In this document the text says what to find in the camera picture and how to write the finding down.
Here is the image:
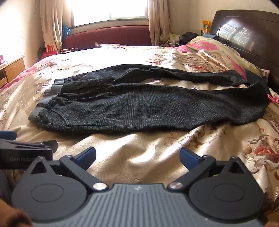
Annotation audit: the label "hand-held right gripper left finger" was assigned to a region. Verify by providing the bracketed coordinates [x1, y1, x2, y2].
[26, 147, 109, 192]

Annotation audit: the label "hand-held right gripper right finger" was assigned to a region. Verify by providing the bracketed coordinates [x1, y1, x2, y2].
[167, 147, 248, 192]

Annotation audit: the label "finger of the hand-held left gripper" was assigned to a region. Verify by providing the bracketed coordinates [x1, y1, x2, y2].
[0, 130, 17, 140]
[33, 140, 58, 153]

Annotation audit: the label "dark grey pants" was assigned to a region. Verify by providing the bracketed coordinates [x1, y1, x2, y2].
[28, 64, 272, 132]

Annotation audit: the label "floral bed blanket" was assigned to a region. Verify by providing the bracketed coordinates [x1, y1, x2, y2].
[0, 35, 279, 219]

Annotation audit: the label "wooden nightstand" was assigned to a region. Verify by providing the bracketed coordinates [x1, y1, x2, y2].
[0, 56, 25, 88]

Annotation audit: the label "red paper bag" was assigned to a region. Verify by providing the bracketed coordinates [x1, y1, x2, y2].
[41, 44, 58, 58]

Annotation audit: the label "pink floral pillow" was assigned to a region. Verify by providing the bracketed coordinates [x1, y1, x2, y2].
[185, 35, 270, 77]

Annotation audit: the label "light green cloth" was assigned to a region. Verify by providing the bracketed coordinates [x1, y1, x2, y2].
[169, 33, 181, 47]

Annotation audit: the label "beige patterned curtain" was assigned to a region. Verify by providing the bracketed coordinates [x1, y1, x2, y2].
[40, 0, 65, 54]
[147, 0, 171, 46]

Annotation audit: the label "dark clothes pile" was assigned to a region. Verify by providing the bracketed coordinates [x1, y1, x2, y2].
[180, 32, 202, 45]

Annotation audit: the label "maroon upholstered bench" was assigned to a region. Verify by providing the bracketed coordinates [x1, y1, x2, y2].
[62, 25, 153, 49]

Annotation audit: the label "dark wooden headboard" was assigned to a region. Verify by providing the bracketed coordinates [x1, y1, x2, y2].
[210, 10, 279, 94]

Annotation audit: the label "yellow snack packet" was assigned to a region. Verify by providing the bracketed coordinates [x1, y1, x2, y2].
[202, 20, 212, 34]

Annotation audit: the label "window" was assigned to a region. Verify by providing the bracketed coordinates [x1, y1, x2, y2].
[65, 0, 151, 28]

